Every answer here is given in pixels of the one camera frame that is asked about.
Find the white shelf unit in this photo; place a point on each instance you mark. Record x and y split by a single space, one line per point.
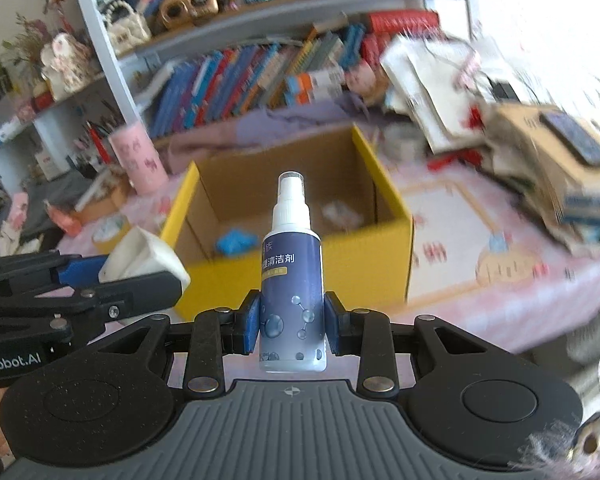
121 76

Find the pink purple cloth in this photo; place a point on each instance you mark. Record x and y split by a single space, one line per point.
263 128

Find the yellow cardboard box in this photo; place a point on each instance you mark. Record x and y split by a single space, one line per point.
330 183

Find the brown toy camera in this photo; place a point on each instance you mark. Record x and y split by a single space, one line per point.
178 13

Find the grey folded cloth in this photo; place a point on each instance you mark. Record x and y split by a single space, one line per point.
62 192

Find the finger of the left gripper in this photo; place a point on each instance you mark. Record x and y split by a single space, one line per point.
80 269
39 300

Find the coral pink bottle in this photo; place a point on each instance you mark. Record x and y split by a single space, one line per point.
65 221

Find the yellow tape roll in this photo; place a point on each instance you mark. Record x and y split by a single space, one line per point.
108 232

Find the small pink case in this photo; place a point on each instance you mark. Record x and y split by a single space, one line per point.
18 211

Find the blue spray cleaner bottle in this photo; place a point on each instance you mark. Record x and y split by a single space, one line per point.
292 326

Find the pile of papers and bags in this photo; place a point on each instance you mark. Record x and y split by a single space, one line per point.
550 159

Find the white quilted handbag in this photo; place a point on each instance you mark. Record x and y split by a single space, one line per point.
126 28

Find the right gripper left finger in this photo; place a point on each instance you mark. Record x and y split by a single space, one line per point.
218 333

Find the pink checkered tablecloth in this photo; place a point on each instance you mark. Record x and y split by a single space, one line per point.
475 261

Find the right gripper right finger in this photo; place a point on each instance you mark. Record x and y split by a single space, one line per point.
366 334

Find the wooden chessboard box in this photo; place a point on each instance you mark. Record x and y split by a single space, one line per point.
106 195

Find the orange white boxes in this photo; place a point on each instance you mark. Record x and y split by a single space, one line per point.
314 86

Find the row of colourful books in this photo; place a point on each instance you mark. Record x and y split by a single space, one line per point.
231 82

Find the beige sponge block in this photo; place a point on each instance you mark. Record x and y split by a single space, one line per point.
142 253

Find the blue crumpled object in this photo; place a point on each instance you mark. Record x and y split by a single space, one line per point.
236 242

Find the pink cylindrical tube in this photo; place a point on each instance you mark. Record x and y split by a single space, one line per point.
139 158

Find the pink pig figurine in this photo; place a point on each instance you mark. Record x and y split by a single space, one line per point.
360 78

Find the floral plush doll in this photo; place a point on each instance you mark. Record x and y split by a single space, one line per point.
66 66

